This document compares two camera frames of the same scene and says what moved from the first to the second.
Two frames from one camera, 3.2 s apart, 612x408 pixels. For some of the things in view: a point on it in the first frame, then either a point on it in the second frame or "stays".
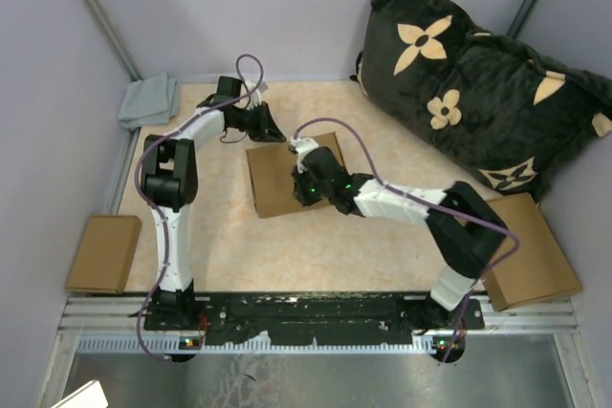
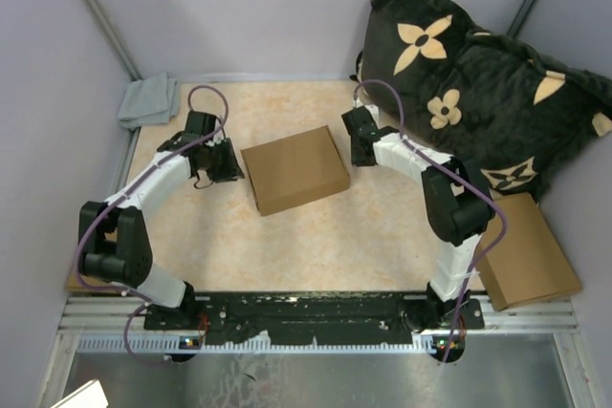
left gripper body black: x=248 y=120 to x=221 y=162
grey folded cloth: x=154 y=100 stays
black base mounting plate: x=302 y=318 stays
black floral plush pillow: x=509 y=111 stays
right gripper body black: x=309 y=190 to x=355 y=158
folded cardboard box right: x=537 y=270 stays
